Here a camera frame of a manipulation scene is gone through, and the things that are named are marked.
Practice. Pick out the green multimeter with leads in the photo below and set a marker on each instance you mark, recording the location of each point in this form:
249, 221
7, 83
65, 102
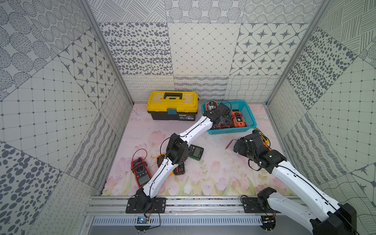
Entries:
225, 123

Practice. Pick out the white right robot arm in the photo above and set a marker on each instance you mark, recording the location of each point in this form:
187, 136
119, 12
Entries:
321, 214

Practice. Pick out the teal plastic basket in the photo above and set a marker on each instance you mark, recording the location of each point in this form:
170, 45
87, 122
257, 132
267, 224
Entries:
248, 117

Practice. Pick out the black multimeter red leads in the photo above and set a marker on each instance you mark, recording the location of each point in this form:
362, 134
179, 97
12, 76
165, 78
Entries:
180, 170

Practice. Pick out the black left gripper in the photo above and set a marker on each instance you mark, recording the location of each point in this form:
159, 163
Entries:
223, 118

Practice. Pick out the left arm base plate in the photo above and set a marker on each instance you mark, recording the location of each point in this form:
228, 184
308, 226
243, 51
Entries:
157, 204

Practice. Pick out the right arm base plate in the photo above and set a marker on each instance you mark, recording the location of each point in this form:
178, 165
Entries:
251, 205

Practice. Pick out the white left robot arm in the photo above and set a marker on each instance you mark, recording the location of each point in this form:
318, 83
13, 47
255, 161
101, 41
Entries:
177, 152

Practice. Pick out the aluminium mounting rail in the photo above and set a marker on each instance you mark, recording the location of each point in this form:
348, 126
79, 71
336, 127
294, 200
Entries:
179, 211

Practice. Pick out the yellow black toolbox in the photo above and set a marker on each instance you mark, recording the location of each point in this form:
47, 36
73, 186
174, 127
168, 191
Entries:
172, 105

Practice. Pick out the dark green wide multimeter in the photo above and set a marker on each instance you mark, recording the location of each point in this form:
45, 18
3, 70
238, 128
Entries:
195, 152

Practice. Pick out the red multimeter near left arm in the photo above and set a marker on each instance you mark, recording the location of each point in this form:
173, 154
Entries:
139, 167

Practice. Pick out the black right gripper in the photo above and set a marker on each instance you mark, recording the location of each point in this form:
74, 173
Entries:
244, 146

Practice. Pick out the orange red multimeter pair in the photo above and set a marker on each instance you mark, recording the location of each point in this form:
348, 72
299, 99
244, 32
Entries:
211, 105

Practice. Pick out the yellow utility knife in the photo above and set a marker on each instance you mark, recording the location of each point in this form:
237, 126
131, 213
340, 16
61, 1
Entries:
263, 137

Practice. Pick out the yellow orange multimeter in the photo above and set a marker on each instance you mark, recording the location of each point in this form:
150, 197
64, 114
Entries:
160, 159

